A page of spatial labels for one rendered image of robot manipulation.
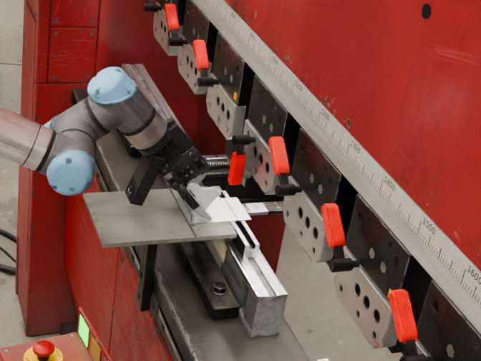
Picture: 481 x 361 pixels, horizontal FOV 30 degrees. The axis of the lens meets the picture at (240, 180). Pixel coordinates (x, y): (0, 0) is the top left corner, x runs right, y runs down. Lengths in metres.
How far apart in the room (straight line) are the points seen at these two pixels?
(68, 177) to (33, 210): 1.24
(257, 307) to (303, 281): 1.77
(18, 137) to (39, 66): 1.03
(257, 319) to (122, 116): 0.44
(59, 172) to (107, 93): 0.18
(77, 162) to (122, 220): 0.29
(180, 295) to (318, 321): 1.51
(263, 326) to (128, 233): 0.30
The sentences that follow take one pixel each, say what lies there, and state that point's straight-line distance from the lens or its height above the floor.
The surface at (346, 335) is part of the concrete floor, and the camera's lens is 3.20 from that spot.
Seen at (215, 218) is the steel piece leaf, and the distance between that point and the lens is 1.77.
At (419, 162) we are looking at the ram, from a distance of 1.11.
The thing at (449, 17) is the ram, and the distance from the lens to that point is 1.06.
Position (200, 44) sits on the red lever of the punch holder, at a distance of 1.74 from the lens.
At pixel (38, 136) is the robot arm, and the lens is 1.49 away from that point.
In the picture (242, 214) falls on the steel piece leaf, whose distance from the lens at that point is 1.79.
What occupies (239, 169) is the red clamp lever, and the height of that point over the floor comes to 1.19.
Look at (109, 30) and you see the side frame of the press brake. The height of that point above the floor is 1.05.
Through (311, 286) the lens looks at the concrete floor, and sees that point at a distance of 3.39.
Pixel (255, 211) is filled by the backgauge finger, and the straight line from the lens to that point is 1.81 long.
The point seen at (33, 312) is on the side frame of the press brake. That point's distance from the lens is 2.94.
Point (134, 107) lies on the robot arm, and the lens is 1.59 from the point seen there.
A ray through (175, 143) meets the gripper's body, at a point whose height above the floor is 1.17.
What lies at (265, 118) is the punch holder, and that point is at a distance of 1.52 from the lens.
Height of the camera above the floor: 1.93
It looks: 29 degrees down
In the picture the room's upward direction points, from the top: 10 degrees clockwise
